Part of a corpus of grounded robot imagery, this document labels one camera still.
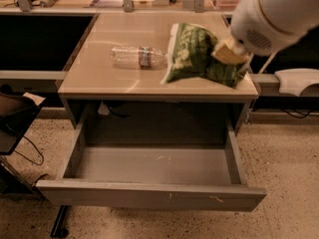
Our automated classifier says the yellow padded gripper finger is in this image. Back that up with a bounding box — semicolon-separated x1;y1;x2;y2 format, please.
212;37;249;65

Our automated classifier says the green jalapeno chip bag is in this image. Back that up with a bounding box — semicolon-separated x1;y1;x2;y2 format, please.
161;23;247;88

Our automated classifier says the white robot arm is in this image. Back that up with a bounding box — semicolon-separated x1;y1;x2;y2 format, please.
212;0;319;64

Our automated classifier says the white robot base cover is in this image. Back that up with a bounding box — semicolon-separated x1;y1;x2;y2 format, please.
275;68;319;97

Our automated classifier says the grey counter cabinet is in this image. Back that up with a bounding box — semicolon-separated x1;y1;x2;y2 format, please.
56;11;260;136

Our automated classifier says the open grey drawer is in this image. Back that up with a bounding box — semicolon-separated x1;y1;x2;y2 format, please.
37;103;266;211

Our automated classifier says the clear plastic water bottle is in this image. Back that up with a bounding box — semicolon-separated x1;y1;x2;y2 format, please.
111;45;166;69

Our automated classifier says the black chair at left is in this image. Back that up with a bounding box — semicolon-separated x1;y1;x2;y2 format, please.
0;85;45;194

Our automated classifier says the white stick handle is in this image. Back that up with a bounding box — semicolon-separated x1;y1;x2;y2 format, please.
258;52;277;74

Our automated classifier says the black cable on floor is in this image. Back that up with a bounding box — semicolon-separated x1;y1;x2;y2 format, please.
13;134;45;166

